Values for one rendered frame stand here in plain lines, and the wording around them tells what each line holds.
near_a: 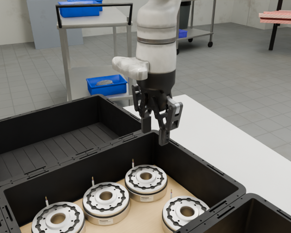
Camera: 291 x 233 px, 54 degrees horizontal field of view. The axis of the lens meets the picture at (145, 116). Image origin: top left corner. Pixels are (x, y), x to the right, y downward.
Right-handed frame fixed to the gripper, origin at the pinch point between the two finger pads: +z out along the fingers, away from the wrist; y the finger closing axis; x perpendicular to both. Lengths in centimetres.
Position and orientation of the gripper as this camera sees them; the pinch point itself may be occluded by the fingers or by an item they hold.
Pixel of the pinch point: (154, 131)
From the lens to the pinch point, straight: 60.9
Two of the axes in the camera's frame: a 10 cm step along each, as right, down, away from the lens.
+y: -5.9, -3.7, 7.2
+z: 0.0, 8.9, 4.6
